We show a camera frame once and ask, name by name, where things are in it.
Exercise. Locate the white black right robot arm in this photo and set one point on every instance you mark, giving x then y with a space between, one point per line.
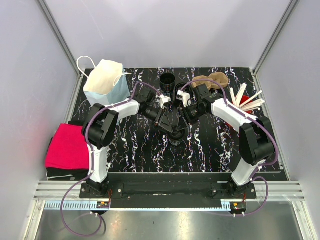
256 139

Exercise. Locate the aluminium frame post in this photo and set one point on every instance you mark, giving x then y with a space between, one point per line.
276 33
43 6

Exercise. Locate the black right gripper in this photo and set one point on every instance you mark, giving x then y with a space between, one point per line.
182 124

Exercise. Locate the light blue paper bag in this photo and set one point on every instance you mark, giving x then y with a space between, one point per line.
106 84

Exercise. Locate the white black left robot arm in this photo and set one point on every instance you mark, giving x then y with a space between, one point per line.
100 126

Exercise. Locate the black cup lid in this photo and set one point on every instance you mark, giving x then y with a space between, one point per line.
177 134

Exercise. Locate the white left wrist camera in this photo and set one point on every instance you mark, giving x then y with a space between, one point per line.
164 100

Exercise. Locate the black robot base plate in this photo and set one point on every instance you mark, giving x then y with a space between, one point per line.
167 191

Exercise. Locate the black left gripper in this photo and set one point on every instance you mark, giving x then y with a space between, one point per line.
164 122

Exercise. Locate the white wrapped straw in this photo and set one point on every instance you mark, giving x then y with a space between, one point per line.
235 96
247 102
253 105
240 94

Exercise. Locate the aluminium frame post left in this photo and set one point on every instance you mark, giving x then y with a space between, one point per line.
43 6

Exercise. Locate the black coffee cup with lid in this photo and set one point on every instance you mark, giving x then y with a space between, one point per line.
179 86

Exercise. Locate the aluminium frame post right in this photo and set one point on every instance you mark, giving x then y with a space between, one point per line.
276 33

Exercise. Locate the pink cloth on black pad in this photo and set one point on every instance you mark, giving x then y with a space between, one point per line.
67 157

